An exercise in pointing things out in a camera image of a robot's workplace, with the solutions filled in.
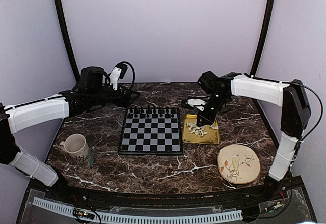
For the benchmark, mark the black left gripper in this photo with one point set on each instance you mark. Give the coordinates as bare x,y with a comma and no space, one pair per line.
126,103

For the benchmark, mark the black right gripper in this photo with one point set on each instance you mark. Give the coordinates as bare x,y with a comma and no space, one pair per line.
208,119

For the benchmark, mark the black grey chess board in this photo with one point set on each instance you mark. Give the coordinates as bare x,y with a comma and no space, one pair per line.
151,131

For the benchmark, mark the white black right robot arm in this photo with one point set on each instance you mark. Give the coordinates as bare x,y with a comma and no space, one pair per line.
290,97

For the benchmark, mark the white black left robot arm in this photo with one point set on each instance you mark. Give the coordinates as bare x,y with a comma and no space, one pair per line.
15,118

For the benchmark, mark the pile of white chess pieces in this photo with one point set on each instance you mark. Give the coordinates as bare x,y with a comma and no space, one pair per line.
194,129

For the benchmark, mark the gold metal tray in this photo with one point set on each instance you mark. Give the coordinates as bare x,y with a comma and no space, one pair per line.
207,134

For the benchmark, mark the beige ceramic mug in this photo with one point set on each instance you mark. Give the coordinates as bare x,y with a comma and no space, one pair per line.
77,147

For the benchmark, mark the beige bird painted plate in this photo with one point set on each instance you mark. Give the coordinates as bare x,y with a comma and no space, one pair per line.
238,164

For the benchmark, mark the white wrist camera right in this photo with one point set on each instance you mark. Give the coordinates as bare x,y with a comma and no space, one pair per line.
193,103

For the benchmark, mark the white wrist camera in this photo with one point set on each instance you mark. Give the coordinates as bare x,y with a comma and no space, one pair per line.
118,72
193,103

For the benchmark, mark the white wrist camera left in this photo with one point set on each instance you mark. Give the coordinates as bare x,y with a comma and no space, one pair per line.
118,72

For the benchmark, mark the right black frame post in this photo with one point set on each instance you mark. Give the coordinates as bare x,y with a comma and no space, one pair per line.
262,37

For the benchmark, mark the black frame post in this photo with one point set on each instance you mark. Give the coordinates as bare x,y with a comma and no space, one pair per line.
262,37
66,39

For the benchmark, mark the left black frame post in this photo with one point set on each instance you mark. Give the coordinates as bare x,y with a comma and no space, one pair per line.
66,39

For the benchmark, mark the white slotted cable duct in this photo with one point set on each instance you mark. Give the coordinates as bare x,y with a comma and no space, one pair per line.
136,215

